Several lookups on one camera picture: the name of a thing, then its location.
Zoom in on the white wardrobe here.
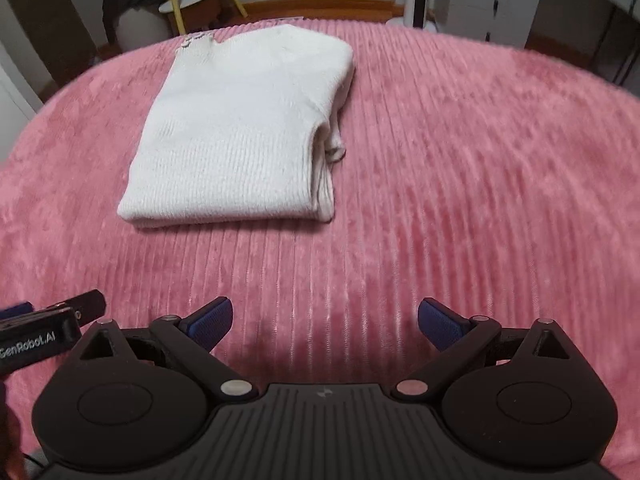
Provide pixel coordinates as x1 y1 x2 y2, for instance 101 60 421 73
0 50 47 163

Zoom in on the white round bin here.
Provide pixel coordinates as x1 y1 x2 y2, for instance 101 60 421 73
115 5 175 54

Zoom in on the brown door frame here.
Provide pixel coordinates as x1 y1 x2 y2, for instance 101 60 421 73
0 0 98 92

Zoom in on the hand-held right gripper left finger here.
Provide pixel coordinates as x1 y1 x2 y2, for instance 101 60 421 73
75 296 256 404

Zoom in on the white knit sweater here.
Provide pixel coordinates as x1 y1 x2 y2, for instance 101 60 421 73
116 24 356 231

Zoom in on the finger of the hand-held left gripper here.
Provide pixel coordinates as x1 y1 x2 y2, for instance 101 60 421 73
0 301 35 320
44 289 108 325

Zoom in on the pink ribbed blanket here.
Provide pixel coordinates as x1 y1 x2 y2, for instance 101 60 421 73
0 17 640 480

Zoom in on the white drawer cabinet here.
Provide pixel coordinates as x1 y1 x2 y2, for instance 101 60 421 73
444 0 545 50

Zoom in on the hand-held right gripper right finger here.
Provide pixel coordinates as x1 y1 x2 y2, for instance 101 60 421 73
391 297 584 403

